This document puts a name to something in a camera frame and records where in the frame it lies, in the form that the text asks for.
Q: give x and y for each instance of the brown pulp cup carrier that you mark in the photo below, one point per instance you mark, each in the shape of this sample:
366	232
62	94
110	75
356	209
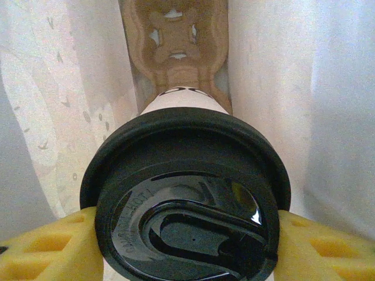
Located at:
175	38

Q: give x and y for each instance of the white paper coffee cup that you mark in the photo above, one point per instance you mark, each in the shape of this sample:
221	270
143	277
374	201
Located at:
184	101

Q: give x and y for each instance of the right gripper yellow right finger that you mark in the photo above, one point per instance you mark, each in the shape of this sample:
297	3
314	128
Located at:
328	254

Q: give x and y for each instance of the black plastic cup lid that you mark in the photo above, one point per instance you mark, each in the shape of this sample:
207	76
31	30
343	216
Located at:
187	175

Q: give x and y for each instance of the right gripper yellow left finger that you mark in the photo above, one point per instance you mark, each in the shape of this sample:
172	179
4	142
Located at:
44	248

